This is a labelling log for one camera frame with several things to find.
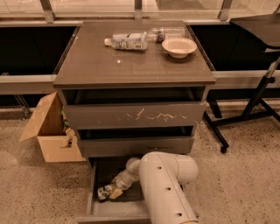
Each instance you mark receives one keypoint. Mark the open cardboard box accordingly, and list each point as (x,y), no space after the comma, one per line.
(46,125)

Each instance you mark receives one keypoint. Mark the grey middle drawer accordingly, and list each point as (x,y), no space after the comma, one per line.
(100,143)

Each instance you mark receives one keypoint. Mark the grey drawer cabinet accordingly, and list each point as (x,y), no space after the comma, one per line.
(90,64)

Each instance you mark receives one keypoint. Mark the white bowl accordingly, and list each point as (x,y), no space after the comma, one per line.
(179,48)

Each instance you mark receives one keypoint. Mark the metal window railing frame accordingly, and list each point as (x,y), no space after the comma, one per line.
(74,12)

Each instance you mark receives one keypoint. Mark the grey top drawer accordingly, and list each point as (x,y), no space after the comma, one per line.
(117,108)

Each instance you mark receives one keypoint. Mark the items inside cardboard box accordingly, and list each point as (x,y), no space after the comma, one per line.
(67,129)

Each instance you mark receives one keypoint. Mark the small clear water bottle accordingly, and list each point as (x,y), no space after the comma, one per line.
(159,34)

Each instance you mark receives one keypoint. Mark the large clear water bottle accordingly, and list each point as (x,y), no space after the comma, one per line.
(128,41)

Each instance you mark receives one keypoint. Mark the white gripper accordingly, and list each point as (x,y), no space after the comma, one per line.
(120,183)

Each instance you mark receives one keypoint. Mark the crushed 7up can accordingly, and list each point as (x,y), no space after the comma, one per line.
(104,192)

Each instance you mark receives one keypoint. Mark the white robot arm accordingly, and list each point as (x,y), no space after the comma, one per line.
(161,176)

